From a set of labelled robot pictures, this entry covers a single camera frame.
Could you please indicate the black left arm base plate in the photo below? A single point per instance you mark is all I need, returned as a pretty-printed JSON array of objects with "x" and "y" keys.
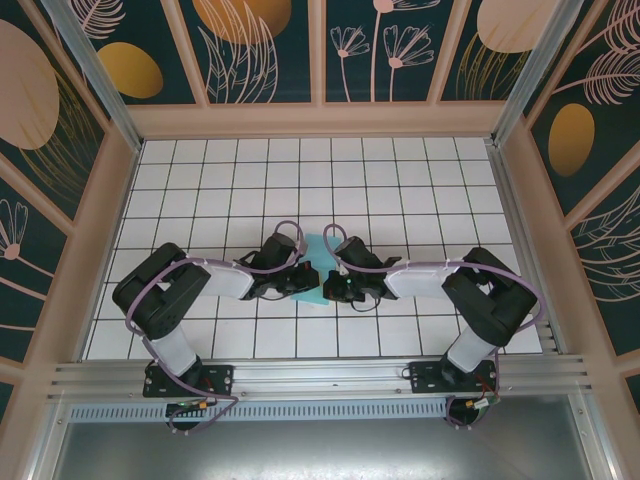
[{"x": 220, "y": 380}]

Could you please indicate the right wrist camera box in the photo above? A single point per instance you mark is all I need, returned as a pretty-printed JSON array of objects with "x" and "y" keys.
[{"x": 342, "y": 270}]

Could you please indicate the small circuit board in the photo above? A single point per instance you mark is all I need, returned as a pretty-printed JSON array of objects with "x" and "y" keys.
[
  {"x": 192, "y": 406},
  {"x": 482, "y": 404}
]

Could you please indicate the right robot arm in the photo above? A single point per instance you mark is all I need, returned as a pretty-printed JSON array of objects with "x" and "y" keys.
[{"x": 415, "y": 285}]

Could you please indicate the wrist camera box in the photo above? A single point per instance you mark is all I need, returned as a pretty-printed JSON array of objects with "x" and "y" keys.
[
  {"x": 342, "y": 270},
  {"x": 303, "y": 247}
]

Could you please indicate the teal cloth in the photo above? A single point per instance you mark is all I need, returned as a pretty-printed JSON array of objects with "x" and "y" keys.
[{"x": 320, "y": 255}]

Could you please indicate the aluminium side rail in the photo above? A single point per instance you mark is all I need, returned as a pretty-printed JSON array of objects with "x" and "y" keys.
[{"x": 520, "y": 240}]

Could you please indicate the aluminium front mounting rail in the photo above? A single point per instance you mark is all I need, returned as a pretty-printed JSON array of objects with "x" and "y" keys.
[{"x": 320, "y": 375}]

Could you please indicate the aluminium frame profile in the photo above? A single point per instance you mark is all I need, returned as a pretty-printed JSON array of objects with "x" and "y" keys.
[
  {"x": 47, "y": 450},
  {"x": 597, "y": 440}
]

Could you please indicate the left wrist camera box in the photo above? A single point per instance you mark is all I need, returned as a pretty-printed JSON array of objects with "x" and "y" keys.
[{"x": 303, "y": 247}]

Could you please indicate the grey metal sheet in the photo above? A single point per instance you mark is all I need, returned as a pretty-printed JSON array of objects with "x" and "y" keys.
[{"x": 320, "y": 450}]

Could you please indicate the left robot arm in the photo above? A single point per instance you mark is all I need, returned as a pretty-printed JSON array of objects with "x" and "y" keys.
[{"x": 225, "y": 287}]

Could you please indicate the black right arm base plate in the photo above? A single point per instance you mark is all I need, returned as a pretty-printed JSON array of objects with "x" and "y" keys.
[{"x": 425, "y": 380}]

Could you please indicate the aluminium corner post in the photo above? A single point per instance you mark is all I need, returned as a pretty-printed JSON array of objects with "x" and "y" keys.
[
  {"x": 535, "y": 65},
  {"x": 95, "y": 70}
]

